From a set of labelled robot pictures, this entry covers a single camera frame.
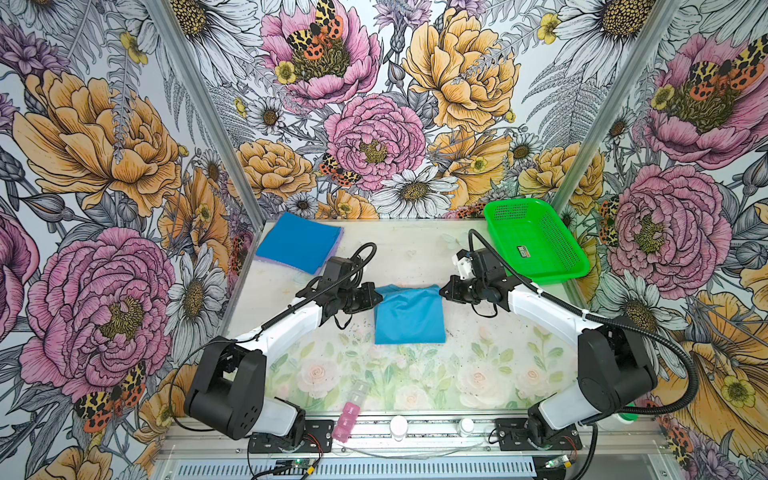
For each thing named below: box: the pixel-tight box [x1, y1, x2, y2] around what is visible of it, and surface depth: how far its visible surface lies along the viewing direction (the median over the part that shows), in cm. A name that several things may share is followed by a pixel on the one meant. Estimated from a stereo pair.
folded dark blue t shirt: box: [255, 212, 342, 275], surface depth 114 cm
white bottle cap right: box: [459, 418, 475, 437], surface depth 73 cm
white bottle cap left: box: [389, 415, 409, 442], surface depth 71 cm
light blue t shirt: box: [374, 285, 446, 345], surface depth 90 cm
